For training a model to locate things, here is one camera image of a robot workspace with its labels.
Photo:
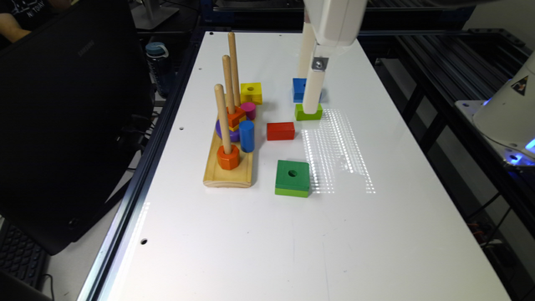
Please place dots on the yellow block under orange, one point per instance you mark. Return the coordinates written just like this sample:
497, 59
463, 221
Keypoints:
235, 128

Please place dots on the front wooden peg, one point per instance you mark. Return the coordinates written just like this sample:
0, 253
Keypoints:
222, 116

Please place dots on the pink cylinder block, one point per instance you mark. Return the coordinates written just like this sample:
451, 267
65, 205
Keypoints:
250, 110

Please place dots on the yellow square block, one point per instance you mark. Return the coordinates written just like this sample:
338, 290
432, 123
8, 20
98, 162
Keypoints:
251, 92

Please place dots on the wooden peg base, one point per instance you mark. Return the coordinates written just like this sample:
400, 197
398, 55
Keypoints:
215, 176

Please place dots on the orange block on peg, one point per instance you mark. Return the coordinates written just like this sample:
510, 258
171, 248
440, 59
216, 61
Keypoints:
235, 118

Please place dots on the person forearm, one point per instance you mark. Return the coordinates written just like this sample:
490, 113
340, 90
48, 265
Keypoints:
11, 29

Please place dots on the red rectangular block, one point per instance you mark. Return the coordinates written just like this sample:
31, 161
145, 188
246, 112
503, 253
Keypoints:
280, 131

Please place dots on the blue water bottle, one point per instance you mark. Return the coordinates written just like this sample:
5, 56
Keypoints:
161, 68

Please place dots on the wooden peg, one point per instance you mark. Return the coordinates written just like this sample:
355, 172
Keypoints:
234, 69
222, 116
226, 63

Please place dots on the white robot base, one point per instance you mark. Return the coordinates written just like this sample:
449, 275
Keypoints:
506, 120

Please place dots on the blue cylinder block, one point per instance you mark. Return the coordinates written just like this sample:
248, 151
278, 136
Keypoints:
247, 137

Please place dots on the orange hexagon block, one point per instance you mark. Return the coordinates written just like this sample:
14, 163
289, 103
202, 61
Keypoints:
228, 161

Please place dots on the back wooden peg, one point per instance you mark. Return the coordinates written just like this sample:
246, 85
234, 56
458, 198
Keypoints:
234, 69

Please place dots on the grey monitor stand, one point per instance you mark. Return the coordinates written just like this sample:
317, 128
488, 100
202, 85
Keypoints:
149, 14

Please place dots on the blue square block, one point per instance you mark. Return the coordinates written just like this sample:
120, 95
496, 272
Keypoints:
299, 85

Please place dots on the middle wooden peg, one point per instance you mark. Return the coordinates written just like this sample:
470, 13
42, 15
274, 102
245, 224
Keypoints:
226, 63

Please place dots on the black keyboard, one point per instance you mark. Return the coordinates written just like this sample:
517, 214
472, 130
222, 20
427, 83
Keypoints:
21, 256

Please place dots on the dark green square block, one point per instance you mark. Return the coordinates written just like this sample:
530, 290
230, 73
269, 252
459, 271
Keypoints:
293, 175

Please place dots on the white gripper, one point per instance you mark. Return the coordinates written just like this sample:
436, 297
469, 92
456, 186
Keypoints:
333, 24

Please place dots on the black Samsung monitor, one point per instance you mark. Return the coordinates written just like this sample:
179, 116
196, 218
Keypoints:
76, 100

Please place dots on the light green rectangular block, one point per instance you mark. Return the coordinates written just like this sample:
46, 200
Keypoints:
300, 115

